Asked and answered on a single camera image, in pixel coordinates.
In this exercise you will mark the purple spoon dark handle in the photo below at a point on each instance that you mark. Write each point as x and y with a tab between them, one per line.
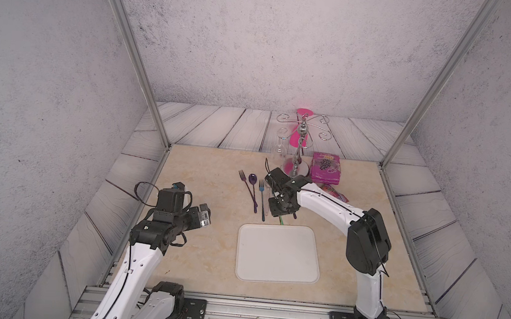
253	181

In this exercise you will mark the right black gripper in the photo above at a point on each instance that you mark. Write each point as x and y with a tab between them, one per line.
274	210

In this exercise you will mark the silver cup holder stand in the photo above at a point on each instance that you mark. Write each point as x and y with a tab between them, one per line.
295	165

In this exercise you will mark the purple fork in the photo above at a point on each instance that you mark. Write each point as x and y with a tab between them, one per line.
245	180

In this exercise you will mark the purple snack bag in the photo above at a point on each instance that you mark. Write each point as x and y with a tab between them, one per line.
325	169

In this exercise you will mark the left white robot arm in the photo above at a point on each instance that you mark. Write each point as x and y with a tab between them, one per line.
127	297

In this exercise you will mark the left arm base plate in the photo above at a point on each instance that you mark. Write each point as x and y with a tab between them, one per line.
186	308

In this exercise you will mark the silver spoon pink handle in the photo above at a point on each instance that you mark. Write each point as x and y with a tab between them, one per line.
266	198

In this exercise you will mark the blue fork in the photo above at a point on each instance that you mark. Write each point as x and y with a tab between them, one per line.
261	188

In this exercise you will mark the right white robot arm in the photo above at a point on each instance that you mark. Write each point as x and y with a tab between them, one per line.
368	243

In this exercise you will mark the clear glass cup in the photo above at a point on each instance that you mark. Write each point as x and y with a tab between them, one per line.
280	150

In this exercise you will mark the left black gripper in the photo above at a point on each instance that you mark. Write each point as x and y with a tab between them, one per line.
196	221

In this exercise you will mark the pink candy bag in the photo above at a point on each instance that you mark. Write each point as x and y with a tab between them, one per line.
333	192

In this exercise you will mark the pink cup on stand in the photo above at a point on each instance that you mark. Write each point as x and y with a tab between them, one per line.
296	139

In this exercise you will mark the white square tray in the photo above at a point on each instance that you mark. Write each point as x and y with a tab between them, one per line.
277	254

